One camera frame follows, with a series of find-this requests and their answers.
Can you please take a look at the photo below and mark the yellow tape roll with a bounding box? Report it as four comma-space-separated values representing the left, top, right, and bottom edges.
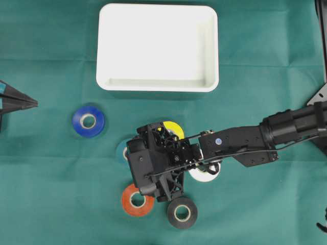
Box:
159, 121, 184, 141

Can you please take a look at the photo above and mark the teal green tape roll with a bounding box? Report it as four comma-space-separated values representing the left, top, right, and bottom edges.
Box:
115, 138, 130, 166

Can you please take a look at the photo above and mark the black tape roll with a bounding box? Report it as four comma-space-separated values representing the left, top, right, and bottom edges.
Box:
167, 198, 198, 229

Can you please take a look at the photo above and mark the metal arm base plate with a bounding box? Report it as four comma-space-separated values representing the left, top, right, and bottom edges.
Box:
307, 83, 327, 106

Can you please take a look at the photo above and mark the black camera cable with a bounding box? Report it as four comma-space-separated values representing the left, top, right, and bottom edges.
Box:
144, 131, 327, 179

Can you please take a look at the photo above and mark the blue tape roll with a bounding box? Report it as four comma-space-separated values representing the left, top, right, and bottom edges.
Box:
72, 106, 105, 138

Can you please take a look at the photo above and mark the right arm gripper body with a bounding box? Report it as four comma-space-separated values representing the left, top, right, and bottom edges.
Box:
136, 123, 201, 202

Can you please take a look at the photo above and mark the white tape roll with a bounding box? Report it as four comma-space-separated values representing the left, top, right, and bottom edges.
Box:
188, 160, 221, 182

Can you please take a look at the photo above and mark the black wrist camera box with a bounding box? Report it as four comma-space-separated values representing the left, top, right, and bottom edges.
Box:
127, 138, 168, 198

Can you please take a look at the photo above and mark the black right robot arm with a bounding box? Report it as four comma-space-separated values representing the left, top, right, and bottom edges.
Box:
127, 102, 326, 202

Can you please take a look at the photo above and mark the white plastic tray case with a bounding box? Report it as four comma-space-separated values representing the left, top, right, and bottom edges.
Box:
96, 3, 219, 92

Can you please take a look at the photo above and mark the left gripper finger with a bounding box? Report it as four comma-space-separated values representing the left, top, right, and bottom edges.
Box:
1, 81, 37, 102
1, 101, 38, 115

